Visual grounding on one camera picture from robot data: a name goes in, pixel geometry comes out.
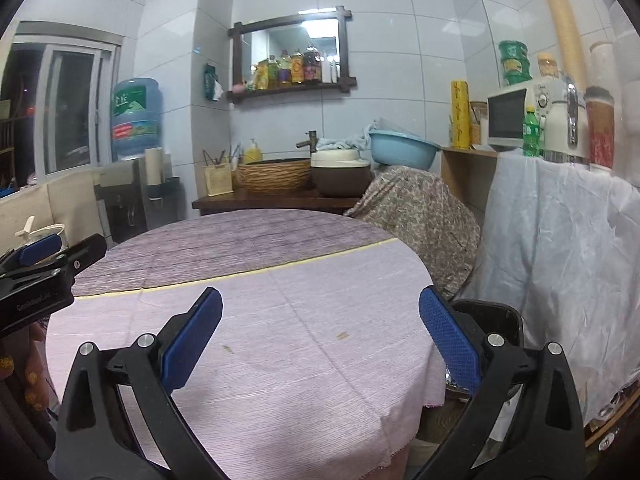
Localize yellow wrap roll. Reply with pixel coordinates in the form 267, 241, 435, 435
450, 79, 473, 150

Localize stack of green bowls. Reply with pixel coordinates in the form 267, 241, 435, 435
498, 40, 530, 87

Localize green soda bottle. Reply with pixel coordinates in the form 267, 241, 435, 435
522, 105, 544, 158

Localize pink tablecloth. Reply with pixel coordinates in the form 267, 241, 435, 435
44, 237, 448, 476

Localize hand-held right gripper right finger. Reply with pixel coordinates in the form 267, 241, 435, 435
415, 285, 587, 480

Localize light blue towel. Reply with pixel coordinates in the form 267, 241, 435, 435
315, 122, 381, 152

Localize blue water jug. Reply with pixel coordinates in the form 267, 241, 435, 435
111, 77, 163, 161

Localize light blue plastic basin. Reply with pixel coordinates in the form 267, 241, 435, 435
368, 129, 442, 171

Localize dark wooden counter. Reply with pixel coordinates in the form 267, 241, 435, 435
191, 187, 363, 217

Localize beige cardboard tube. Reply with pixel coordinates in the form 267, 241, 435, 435
536, 0, 588, 91

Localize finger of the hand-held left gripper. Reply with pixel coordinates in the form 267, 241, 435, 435
47, 233, 108, 285
0, 234, 65, 276

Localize beige chopstick holder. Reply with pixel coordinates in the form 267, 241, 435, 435
202, 146, 241, 197

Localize orange jar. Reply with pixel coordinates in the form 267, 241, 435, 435
537, 52, 560, 79

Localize red label cup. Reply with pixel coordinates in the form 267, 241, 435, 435
584, 86, 617, 171

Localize white lidded jug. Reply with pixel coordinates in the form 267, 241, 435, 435
14, 216, 67, 253

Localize light wooden cabinet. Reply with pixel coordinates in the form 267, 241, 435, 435
440, 146, 501, 231

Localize green wall packet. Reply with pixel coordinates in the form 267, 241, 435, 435
203, 62, 224, 102

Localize water dispenser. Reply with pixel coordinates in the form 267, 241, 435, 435
95, 157, 183, 246

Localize wicker basket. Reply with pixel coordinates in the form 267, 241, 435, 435
237, 158, 313, 196

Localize black trash bin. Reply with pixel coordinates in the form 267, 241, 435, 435
442, 299, 525, 401

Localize window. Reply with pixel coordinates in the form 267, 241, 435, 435
0, 20, 123, 196

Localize white cloth cover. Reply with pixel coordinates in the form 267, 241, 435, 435
457, 152, 640, 426

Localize wooden framed wall mirror shelf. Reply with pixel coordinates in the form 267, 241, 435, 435
227, 6, 358, 106

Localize person's dark patterned clothing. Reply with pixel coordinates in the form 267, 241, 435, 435
0, 317, 61, 480

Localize white kettle with chrome handle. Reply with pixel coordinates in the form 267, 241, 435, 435
542, 76, 591, 165

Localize white microwave oven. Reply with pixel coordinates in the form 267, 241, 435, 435
486, 77, 568, 153

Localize beige bench cushion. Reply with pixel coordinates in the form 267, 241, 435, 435
0, 170, 101, 256

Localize floral patterned cloth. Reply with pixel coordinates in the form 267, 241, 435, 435
345, 166, 482, 301

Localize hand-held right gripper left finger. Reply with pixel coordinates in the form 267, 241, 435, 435
55, 286, 224, 480

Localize white paper roll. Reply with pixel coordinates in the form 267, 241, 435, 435
589, 41, 615, 91

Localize purple wood-grain table cover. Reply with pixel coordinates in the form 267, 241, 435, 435
72, 208, 401, 297

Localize brown and white rice cooker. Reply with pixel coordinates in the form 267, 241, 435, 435
310, 149, 373, 198

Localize white cup stack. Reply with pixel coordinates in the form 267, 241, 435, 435
145, 147, 173, 186

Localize row of bottles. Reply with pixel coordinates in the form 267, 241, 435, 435
250, 45, 338, 91

